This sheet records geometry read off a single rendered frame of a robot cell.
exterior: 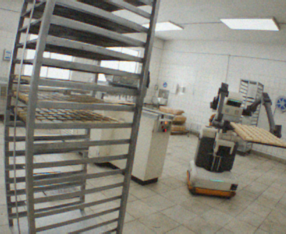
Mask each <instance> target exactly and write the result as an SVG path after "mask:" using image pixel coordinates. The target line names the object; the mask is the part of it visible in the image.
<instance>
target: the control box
mask: <svg viewBox="0 0 286 234"><path fill-rule="evenodd" d="M166 121H167V124H165V122H166ZM161 122H163V124H161ZM170 122H171V123H170ZM171 124H172V121H171V120H158V121H157V126H156V132H170V128H171ZM162 126H164V128H163V129H162ZM167 126H169V127H170V128H169V129H168V128H167ZM165 130H166V131H165Z"/></svg>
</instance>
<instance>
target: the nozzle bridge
mask: <svg viewBox="0 0 286 234"><path fill-rule="evenodd" d="M98 84H99V85H102V86H104V85H107V86H113V87H118V88H119V85H120V88H127V89H133V90H136V89H137V90H138V86H135V85H130V84H123V83H119V82H114V81H111V82H110V81H103V80H98ZM122 85H123V86H122ZM129 87H130V88H129ZM105 93H106V94H112V95H129V94H118V93H107V92H102V91H97V93H96V98H98V99H101V100H103V97H104V94H105ZM129 96H134V98H133V103H135V102H136V97H137V96H136V95H129Z"/></svg>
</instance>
